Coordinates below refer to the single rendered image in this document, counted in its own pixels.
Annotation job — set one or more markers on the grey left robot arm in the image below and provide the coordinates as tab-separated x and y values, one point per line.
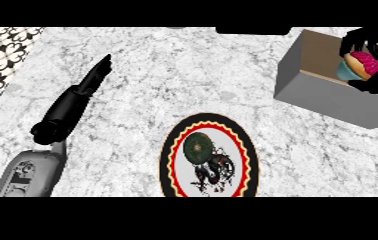
31	175

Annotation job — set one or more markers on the pink frosted cupcake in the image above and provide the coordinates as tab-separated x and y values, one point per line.
359	66

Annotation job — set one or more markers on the grey cardboard box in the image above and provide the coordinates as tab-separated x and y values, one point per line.
319	84

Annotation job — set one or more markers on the black rimmed dragon plate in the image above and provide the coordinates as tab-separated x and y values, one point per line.
209	155

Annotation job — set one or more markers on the black white patterned cloth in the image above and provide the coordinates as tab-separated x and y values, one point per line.
12	52

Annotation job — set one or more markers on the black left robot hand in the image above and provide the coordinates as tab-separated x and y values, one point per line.
67	112

